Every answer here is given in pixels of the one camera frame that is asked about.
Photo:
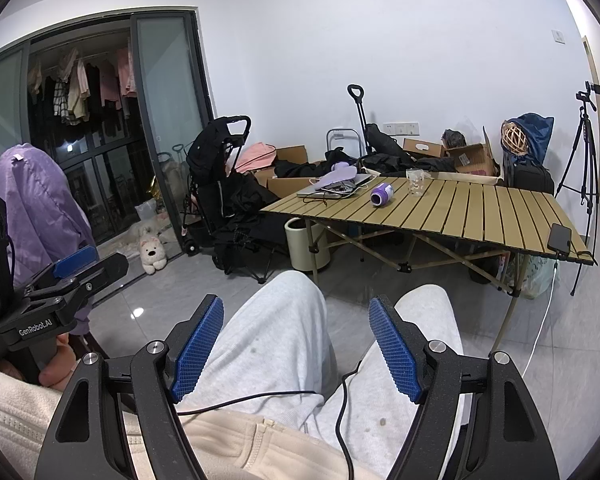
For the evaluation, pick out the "white wall sockets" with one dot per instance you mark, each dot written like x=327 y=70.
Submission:
x=401 y=128

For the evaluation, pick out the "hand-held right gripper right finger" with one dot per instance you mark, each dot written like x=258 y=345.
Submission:
x=395 y=351

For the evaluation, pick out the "patterned shopping bag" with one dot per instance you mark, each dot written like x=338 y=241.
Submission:
x=535 y=277

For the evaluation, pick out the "wicker ball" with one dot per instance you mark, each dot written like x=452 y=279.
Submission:
x=512 y=136

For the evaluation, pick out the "large cardboard box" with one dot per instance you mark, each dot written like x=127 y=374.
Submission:
x=290 y=186

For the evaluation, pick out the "black phone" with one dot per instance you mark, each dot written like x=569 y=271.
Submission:
x=559 y=237

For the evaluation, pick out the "pink cloth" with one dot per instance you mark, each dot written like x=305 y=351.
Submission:
x=255 y=156

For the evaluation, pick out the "flat cardboard box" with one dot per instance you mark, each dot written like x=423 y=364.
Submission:
x=425 y=149

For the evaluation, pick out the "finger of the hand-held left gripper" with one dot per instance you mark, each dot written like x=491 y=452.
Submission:
x=102 y=268
x=75 y=261

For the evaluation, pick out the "blue bag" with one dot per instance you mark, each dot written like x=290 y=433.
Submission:
x=537 y=137

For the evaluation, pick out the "clear glass cup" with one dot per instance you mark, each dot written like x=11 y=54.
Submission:
x=418 y=184

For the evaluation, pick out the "black cloth pile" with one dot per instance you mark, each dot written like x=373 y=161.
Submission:
x=300 y=169

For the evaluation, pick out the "black tripod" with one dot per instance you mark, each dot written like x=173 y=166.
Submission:
x=586 y=150

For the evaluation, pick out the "black stroller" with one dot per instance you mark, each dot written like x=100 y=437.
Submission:
x=212 y=170

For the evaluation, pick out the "purple and white cylinder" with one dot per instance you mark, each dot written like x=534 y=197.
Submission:
x=381 y=195

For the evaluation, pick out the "cream jacket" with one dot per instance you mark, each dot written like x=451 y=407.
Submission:
x=245 y=442

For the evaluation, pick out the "person's left hand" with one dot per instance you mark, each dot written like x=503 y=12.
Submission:
x=57 y=371

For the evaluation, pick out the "grey sweatpants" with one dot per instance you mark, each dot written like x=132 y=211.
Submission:
x=280 y=340

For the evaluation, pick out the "hanging clothes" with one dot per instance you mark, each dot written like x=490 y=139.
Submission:
x=80 y=90

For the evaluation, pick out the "black suitcase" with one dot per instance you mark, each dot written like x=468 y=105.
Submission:
x=532 y=179

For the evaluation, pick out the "purple cloth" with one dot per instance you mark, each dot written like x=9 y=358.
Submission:
x=337 y=176

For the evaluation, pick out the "open cardboard box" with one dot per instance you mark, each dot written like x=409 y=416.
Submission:
x=472 y=159

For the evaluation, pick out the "purple jacket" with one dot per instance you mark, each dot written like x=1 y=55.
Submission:
x=35 y=210

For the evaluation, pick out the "white metal frame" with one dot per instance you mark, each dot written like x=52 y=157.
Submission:
x=344 y=132

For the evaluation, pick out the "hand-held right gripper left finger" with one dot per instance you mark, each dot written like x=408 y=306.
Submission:
x=197 y=355

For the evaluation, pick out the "black jacket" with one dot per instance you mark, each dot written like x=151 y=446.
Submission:
x=395 y=152

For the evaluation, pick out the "white plush toy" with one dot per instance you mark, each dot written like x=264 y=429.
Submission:
x=151 y=255

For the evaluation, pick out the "glass sliding door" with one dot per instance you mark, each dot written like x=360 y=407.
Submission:
x=172 y=110

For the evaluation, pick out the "white wall switch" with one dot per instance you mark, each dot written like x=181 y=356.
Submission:
x=558 y=36

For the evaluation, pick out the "silver laptop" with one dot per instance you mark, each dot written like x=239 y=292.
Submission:
x=347 y=191

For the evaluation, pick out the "wooden slat folding table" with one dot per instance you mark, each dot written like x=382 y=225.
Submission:
x=455 y=212

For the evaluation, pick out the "white trash bin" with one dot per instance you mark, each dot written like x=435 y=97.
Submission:
x=305 y=247

